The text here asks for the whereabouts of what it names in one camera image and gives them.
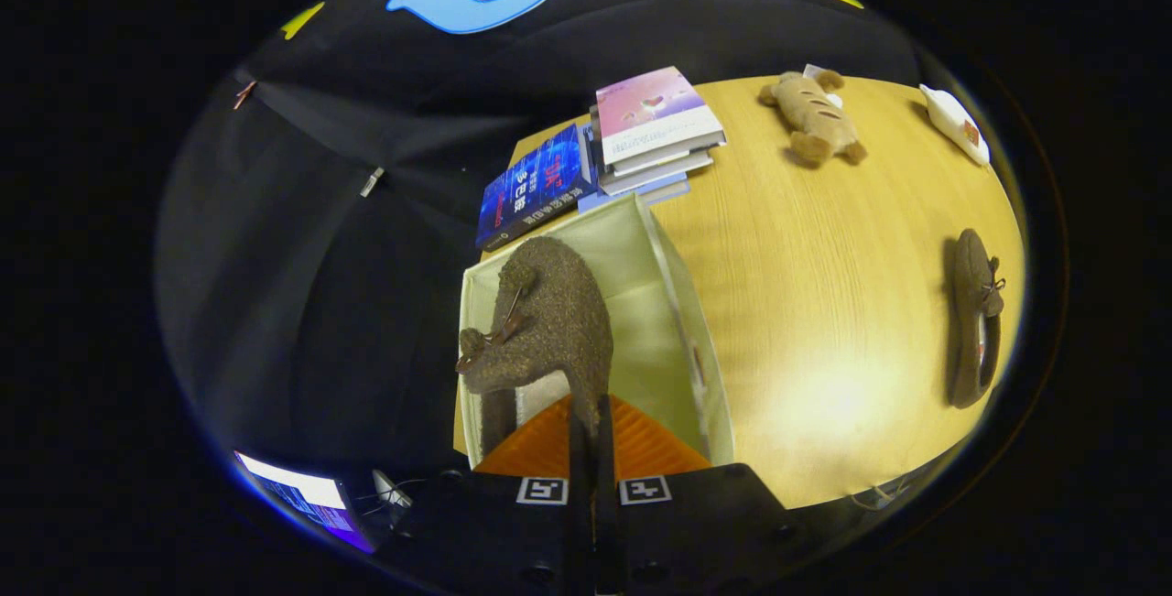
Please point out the brown striped plush toy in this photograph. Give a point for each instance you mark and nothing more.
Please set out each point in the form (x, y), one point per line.
(815, 120)

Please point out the green fabric storage box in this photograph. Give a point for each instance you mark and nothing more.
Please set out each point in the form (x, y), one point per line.
(659, 349)

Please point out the black backdrop cloth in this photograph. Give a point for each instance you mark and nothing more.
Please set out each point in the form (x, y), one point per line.
(302, 303)

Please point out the lit computer screen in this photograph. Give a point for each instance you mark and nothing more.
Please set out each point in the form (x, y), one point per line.
(293, 486)

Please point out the silver cloth clip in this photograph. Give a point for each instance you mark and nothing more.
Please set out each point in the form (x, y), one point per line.
(371, 181)

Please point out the white plush toy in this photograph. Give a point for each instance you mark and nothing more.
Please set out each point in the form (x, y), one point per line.
(952, 120)

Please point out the red cloth clip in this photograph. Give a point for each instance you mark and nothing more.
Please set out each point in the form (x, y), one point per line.
(244, 94)

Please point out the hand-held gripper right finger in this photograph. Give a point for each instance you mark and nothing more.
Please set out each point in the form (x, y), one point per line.
(604, 504)

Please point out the pale blue book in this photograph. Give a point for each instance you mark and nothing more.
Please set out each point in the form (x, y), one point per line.
(664, 191)

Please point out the pink cover book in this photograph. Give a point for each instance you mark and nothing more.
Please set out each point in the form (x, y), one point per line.
(650, 111)

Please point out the dark blue book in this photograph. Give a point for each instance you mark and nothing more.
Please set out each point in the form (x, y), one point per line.
(536, 189)

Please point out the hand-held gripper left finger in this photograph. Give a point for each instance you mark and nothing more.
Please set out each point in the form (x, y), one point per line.
(578, 504)

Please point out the brown fuzzy shoe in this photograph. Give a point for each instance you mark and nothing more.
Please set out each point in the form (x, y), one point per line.
(558, 312)
(971, 276)

